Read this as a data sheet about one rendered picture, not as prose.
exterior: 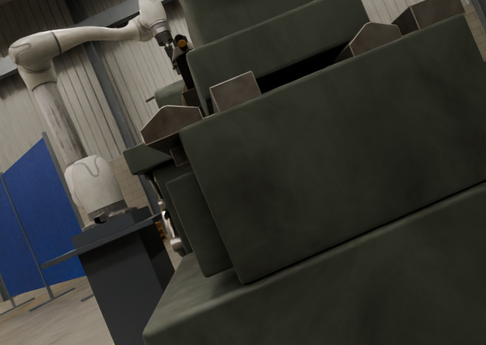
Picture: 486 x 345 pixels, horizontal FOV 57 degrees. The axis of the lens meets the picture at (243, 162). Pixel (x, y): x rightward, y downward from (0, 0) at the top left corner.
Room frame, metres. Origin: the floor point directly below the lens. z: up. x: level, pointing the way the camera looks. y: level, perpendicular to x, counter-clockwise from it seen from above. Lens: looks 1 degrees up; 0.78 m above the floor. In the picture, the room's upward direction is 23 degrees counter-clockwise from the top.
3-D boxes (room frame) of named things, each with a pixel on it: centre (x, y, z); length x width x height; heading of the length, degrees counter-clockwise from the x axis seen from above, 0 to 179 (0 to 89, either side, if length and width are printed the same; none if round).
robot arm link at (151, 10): (2.09, 0.12, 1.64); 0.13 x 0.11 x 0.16; 27
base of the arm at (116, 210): (1.79, 0.58, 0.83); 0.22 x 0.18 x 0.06; 177
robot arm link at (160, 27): (2.08, 0.11, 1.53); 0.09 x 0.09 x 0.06
